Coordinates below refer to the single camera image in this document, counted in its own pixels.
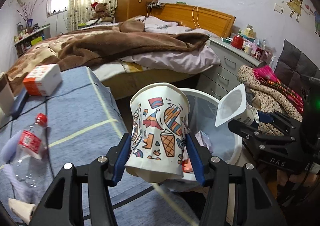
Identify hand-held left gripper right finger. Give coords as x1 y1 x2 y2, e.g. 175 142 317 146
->
185 132 288 226

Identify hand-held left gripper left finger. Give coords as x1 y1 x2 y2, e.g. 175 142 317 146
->
30 133 132 226

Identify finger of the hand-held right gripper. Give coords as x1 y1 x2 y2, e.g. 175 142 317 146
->
228 119 297 151
255 111 304 132

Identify red medicine box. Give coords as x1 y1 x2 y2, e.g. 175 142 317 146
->
182 158 193 173

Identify small purple box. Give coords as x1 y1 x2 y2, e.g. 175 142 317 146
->
194 130 213 153

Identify white round bin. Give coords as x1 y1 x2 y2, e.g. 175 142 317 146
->
160 88 243 191

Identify white yogurt cup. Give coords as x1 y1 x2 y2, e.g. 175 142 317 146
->
215 83 260 127

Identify patterned paper cup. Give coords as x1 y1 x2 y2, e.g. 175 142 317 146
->
124 82 190 183

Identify clear plastic water bottle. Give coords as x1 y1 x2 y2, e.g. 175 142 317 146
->
11 113 50 188

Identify beige tissue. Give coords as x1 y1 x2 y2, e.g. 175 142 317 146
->
9 198 37 224

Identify person's right hand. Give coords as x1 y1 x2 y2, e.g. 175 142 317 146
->
276 172 320 187

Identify pile of patterned clothes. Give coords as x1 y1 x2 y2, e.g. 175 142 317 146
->
237 65 304 121

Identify pink plaid cloth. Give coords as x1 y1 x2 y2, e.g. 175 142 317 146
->
253 65 304 114

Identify blue checked tablecloth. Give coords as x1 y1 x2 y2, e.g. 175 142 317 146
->
0 66 200 226

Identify grey drawer cabinet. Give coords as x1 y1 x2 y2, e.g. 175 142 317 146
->
195 36 273 102

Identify dark grey cushion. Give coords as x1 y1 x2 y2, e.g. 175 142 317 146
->
274 39 320 92

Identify group of bottles and boxes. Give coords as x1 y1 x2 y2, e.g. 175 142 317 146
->
221 25 275 63

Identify red jar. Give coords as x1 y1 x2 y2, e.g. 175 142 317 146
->
231 35 244 49

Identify lilac duvet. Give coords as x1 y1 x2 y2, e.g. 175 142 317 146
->
120 16 222 72

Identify wooden bed headboard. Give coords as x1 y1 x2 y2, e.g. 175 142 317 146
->
146 3 236 39

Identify orange white box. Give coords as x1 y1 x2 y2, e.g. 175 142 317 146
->
22 64 63 97

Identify brown blanket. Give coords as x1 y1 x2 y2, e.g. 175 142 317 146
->
6 20 209 84

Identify dark blue glasses case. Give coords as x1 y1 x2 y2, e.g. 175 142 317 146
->
10 89 29 119

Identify white brown tumbler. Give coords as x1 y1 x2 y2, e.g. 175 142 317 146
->
0 74 15 116

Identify brown teddy bear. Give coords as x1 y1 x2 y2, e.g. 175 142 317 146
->
89 2 113 22

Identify cluttered desk shelf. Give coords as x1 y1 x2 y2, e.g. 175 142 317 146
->
14 24 50 58

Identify small window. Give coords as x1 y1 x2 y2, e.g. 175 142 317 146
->
47 0 69 18

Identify purple flower branches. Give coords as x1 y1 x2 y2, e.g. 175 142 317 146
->
17 0 38 33

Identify cartoon wall sticker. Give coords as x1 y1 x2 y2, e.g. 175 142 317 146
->
271 0 320 37

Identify orange cable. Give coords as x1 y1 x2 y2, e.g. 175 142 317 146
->
192 6 201 28

